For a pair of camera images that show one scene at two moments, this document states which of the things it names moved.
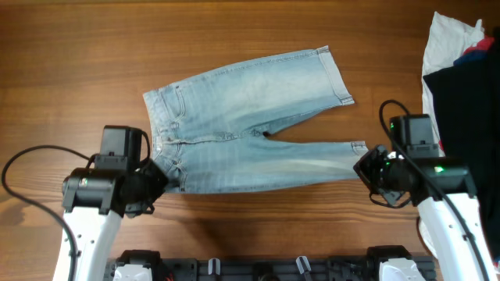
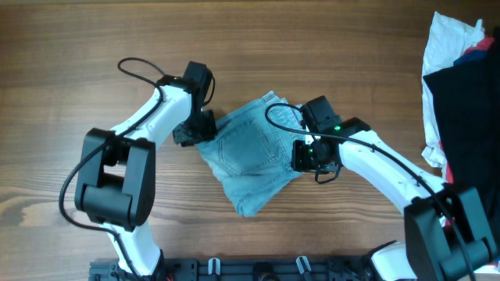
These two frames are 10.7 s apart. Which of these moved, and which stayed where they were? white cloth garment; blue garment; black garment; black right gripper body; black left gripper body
Moved: black right gripper body; black left gripper body
Stayed: blue garment; black garment; white cloth garment
